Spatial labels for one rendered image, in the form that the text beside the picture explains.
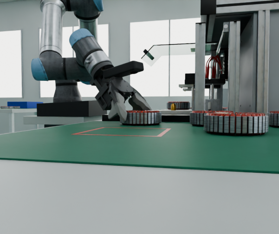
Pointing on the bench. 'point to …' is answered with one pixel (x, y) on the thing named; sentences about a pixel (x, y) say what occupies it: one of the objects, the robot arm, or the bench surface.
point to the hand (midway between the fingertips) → (142, 117)
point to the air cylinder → (212, 104)
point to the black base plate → (161, 118)
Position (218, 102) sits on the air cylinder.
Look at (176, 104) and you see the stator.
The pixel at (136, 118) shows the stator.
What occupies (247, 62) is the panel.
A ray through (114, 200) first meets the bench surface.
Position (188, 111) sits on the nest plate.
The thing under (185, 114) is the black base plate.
